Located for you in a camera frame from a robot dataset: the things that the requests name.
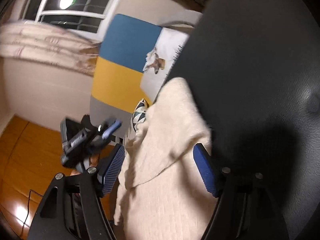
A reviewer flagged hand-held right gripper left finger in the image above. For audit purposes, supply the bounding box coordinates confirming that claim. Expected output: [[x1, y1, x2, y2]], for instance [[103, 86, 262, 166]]
[[27, 144, 126, 240]]

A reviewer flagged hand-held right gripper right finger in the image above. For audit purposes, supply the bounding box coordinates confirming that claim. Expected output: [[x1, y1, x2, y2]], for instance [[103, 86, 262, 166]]
[[192, 142, 290, 240]]

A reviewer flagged grey yellow blue sofa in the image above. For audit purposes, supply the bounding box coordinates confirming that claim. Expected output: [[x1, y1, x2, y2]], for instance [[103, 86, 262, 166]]
[[89, 13, 201, 141]]

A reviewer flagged white deer print pillow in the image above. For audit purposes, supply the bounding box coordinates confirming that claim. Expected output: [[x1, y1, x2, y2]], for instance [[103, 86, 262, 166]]
[[140, 27, 190, 103]]

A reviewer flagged thin black cable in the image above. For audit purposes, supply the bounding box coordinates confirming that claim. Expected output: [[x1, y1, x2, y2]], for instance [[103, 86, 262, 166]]
[[22, 189, 43, 227]]

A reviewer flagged cream knit sweater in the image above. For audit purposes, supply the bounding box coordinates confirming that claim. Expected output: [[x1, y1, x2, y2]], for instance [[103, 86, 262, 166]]
[[113, 77, 218, 240]]

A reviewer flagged white framed window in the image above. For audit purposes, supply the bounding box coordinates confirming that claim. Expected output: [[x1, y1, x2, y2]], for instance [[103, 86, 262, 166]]
[[23, 0, 126, 34]]

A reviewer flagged triangle pattern pillow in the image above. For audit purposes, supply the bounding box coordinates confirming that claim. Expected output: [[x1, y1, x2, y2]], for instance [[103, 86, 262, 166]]
[[123, 98, 148, 143]]

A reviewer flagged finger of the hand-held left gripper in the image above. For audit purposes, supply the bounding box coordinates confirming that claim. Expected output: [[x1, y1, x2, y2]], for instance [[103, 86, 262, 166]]
[[96, 117, 118, 131], [101, 120, 123, 141]]

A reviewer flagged person's left hand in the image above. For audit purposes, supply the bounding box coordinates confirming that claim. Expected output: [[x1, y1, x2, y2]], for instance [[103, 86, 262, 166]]
[[71, 154, 101, 177]]

